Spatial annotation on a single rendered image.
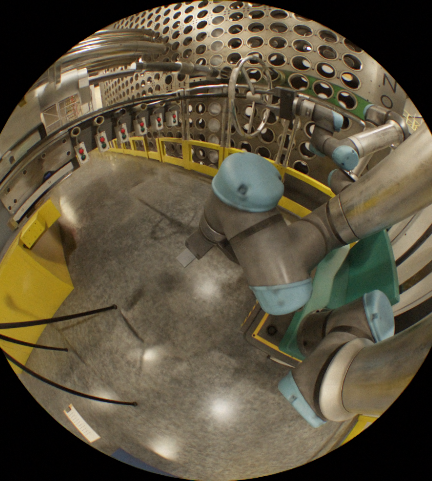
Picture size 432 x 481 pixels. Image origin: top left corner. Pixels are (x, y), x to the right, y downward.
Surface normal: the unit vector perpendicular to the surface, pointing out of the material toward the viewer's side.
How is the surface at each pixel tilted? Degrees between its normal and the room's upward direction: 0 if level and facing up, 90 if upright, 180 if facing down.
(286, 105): 112
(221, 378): 0
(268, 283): 58
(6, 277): 90
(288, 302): 45
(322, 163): 90
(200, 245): 25
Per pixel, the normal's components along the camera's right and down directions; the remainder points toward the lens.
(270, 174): 0.23, -0.25
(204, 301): 0.03, -0.60
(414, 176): -0.91, 0.30
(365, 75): -0.59, 0.64
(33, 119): 0.80, 0.49
